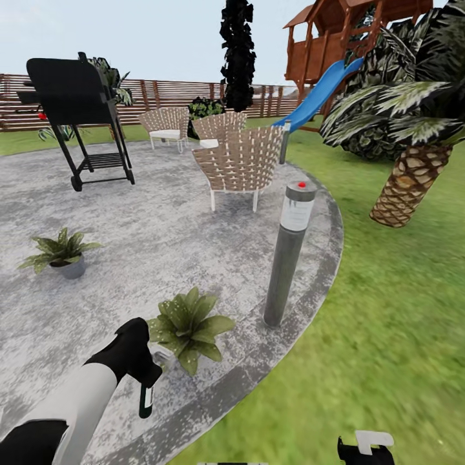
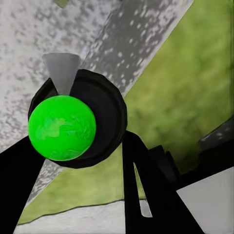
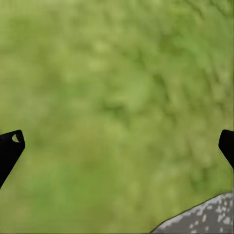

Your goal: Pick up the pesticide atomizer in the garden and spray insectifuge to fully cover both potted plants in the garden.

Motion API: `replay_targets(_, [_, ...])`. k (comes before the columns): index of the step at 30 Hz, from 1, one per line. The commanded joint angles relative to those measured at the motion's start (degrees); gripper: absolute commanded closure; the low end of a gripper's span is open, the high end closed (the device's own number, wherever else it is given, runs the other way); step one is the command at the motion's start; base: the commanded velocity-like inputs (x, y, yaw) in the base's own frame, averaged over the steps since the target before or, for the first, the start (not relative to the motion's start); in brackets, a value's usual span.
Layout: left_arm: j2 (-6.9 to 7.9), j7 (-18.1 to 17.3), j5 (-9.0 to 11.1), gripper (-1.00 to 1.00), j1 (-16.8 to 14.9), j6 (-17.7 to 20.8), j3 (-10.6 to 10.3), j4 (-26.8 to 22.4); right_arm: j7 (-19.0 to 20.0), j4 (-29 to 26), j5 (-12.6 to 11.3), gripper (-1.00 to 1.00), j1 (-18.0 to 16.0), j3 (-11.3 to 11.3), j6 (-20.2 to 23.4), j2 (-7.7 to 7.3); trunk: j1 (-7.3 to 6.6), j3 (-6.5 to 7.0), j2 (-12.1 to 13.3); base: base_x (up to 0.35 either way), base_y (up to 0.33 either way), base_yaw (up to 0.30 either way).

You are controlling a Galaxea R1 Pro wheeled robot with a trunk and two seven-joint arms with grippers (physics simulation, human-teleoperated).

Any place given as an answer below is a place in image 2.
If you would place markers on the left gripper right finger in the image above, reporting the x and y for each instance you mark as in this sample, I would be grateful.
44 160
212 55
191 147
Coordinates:
170 214

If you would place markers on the insectifuge atomizer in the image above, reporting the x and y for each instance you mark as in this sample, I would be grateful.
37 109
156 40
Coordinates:
78 118

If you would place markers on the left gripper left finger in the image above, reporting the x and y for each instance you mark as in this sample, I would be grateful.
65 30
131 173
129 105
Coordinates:
20 166

